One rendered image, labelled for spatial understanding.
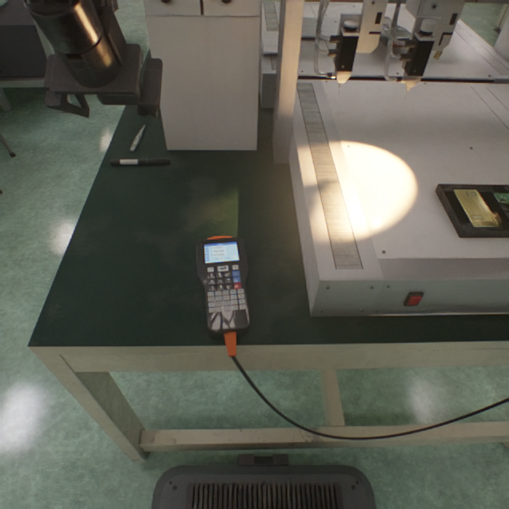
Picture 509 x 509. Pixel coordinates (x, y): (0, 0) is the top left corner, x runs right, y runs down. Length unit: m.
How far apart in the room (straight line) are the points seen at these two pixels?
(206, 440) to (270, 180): 0.73
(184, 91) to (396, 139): 0.46
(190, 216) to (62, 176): 1.61
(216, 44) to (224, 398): 1.04
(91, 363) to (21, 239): 1.40
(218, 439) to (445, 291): 0.77
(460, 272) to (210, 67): 0.61
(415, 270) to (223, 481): 0.68
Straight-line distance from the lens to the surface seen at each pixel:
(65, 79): 0.53
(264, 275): 0.67
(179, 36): 0.86
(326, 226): 0.62
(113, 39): 0.49
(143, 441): 1.20
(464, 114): 1.04
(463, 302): 0.68
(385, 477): 1.37
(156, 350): 0.63
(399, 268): 0.59
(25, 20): 2.96
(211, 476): 1.04
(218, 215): 0.78
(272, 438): 1.17
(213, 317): 0.60
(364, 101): 1.00
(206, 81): 0.88
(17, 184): 2.39
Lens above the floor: 1.28
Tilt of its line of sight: 49 degrees down
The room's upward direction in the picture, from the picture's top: 2 degrees clockwise
